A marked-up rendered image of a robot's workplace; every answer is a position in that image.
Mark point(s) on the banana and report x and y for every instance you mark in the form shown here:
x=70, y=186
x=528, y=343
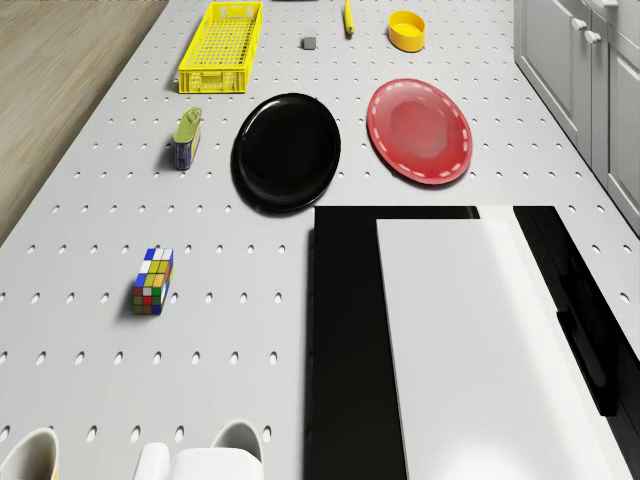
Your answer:
x=348, y=20

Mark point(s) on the black stove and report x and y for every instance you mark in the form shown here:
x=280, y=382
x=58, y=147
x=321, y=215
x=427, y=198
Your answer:
x=345, y=325

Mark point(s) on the grey cube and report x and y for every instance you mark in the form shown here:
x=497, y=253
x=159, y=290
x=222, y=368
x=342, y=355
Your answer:
x=308, y=43

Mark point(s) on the flat-sided can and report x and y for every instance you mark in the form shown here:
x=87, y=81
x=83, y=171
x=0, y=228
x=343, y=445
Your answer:
x=188, y=135

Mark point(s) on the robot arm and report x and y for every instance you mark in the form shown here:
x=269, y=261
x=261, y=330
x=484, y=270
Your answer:
x=215, y=465

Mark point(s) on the white cabinet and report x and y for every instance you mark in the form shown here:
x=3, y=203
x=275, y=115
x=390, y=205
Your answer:
x=565, y=65

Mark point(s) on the puzzle cube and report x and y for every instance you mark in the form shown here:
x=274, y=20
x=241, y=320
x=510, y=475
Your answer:
x=152, y=282

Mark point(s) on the yellow basket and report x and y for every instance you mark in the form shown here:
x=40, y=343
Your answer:
x=192, y=82

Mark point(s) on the black plate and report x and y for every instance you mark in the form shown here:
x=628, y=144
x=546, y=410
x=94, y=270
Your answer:
x=287, y=150

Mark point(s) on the yellow mug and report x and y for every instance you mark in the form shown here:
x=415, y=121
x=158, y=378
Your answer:
x=30, y=457

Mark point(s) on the red plate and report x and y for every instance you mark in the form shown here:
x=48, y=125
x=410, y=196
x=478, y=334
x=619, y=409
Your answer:
x=419, y=131

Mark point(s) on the yellow bowl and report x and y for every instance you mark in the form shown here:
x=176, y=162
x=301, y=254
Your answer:
x=406, y=36

